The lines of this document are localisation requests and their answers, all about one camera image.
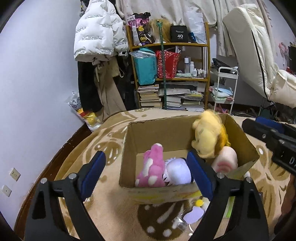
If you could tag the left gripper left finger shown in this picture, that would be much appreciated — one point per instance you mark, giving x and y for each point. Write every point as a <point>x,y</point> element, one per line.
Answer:
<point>45,220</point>

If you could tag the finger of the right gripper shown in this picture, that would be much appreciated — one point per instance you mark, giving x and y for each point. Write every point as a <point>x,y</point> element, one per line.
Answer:
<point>269,136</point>
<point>280,127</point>

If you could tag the white fluffy penguin plush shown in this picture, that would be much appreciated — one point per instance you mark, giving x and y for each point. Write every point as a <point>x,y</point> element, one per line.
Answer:
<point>202,202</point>

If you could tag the purple item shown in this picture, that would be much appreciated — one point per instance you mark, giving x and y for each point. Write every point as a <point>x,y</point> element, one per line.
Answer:
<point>187,217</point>

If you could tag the pink swirl roll plush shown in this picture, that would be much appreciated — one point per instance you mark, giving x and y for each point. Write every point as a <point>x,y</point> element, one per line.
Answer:
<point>226,161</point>

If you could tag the yellow plush dog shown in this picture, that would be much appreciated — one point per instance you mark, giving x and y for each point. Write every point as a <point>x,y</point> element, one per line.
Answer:
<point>210,135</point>

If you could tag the purple white-haired doll plush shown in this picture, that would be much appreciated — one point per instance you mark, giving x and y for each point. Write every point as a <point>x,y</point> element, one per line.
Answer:
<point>176,172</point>

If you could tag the pink plush bear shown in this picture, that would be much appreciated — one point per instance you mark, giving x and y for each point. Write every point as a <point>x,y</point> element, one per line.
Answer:
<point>153,169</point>

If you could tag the white rolling cart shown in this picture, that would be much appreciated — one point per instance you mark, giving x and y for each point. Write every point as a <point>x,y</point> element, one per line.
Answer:
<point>223,90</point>

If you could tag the cardboard box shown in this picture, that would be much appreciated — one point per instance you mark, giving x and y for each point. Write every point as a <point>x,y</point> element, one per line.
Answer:
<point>175,135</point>

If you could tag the cream folded mattress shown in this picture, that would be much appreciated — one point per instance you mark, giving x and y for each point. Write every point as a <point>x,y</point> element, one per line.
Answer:
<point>252,46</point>

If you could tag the plastic bag with toys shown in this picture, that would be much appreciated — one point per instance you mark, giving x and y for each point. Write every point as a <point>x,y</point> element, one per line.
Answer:
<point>89,117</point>

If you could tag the wooden bookshelf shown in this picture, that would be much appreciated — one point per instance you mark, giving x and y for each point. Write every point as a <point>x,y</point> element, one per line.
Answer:
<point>205,60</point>

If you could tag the red gift bag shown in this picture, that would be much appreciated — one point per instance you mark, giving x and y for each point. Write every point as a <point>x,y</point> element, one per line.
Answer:
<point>171,64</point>

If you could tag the stack of books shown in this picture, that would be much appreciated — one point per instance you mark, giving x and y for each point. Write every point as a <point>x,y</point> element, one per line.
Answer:
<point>149,96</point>

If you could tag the black coat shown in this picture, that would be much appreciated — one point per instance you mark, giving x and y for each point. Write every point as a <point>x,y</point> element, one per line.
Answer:
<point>88,91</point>

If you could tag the black box marked 40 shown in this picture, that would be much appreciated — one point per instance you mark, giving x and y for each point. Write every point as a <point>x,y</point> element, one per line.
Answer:
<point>179,34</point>

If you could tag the teal bag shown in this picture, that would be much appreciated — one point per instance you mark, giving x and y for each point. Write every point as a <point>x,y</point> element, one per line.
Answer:
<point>145,62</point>

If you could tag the green pole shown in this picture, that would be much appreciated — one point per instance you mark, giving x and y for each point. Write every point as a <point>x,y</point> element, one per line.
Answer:
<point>159,24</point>

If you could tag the beige trench coat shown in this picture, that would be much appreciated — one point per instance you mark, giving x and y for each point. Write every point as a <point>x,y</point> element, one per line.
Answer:
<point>108,92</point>

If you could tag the white puffer jacket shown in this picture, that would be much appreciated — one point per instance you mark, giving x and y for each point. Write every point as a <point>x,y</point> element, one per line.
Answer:
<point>99,34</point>

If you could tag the lower wall socket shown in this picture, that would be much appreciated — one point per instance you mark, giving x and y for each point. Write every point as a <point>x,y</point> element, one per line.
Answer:
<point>7,191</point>

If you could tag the wall socket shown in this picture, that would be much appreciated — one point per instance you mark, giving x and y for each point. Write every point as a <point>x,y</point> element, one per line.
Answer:
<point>7,191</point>
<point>15,174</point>

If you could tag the upper wall socket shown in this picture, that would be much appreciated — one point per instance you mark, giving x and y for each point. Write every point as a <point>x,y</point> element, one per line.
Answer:
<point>15,174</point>

